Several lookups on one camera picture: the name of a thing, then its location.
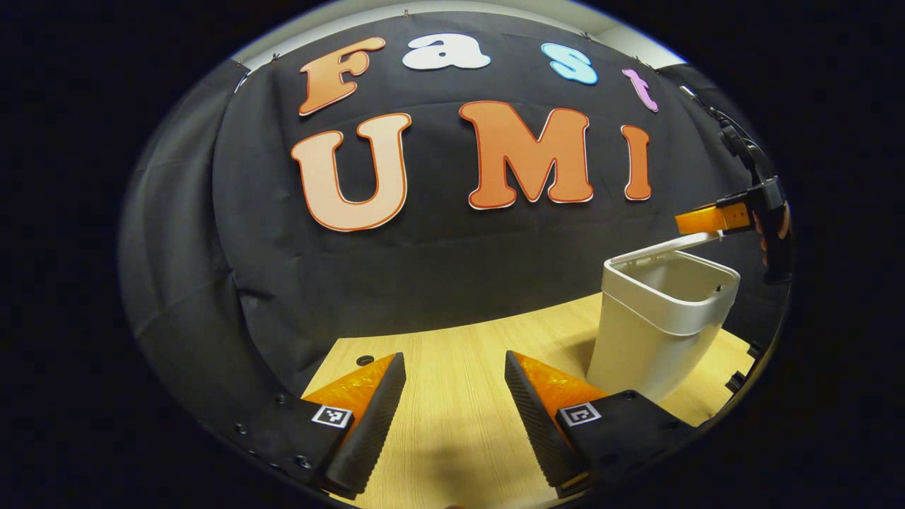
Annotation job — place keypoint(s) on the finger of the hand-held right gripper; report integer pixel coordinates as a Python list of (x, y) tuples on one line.
[(707, 219)]

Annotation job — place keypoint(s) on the black desk clamp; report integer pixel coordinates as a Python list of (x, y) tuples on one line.
[(755, 349), (735, 382)]

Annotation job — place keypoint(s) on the white desktop garbage bin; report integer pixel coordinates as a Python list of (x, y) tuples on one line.
[(650, 339)]

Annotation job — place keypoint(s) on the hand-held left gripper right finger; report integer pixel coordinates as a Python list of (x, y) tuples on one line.
[(530, 424)]

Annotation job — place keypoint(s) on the black backdrop cloth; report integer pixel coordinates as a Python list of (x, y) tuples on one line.
[(438, 268)]

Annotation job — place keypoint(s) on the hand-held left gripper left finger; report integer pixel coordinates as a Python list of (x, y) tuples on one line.
[(375, 424)]

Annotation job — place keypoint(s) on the wooden desktop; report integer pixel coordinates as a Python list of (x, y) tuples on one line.
[(452, 396)]

